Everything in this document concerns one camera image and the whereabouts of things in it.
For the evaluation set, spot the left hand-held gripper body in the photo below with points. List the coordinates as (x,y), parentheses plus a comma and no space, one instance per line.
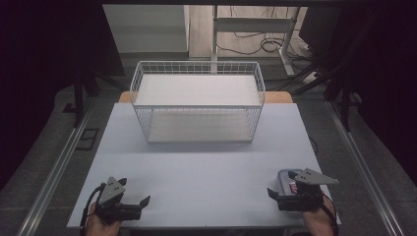
(111,191)

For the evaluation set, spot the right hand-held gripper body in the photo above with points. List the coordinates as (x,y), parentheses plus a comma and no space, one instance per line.
(306,193)

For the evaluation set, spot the grey-blue packet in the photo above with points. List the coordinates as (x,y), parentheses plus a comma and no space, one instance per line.
(285,184)

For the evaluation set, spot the person's right hand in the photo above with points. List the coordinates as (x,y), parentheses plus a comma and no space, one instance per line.
(318,223)

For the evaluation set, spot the person's left hand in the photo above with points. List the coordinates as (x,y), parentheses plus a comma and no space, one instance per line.
(100,226)

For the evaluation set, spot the wooden board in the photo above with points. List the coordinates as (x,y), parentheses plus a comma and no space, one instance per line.
(278,97)

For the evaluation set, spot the black tripod stand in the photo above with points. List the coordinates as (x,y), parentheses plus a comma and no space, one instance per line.
(78,98)
(344,98)

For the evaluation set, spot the white cabinet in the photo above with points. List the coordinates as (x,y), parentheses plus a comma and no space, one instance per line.
(147,29)

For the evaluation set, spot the black rectangular floor frame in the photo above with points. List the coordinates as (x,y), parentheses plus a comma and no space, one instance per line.
(88,139)

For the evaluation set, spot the aluminium floor rail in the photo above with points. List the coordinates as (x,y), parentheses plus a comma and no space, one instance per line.
(364,164)
(59,164)

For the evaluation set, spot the white metal desk frame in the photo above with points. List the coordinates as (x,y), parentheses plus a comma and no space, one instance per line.
(252,24)

